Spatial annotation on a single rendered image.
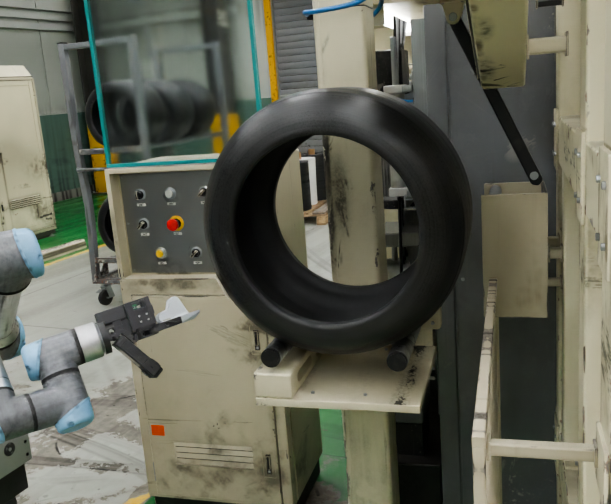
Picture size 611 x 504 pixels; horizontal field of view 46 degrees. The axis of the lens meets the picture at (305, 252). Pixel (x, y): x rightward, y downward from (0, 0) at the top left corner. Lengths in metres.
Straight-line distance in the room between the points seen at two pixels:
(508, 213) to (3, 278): 1.14
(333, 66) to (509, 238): 0.59
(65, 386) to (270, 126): 0.65
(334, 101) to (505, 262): 0.59
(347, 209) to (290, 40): 9.69
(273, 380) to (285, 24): 10.11
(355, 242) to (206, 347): 0.78
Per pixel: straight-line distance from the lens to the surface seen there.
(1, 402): 1.48
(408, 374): 1.72
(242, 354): 2.39
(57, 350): 1.51
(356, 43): 1.82
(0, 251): 1.68
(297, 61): 11.46
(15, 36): 12.46
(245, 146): 1.51
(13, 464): 2.05
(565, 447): 1.05
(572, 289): 1.80
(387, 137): 1.43
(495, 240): 1.75
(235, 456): 2.58
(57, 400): 1.48
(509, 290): 1.78
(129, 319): 1.53
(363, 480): 2.12
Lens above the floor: 1.47
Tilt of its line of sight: 13 degrees down
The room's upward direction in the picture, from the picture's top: 5 degrees counter-clockwise
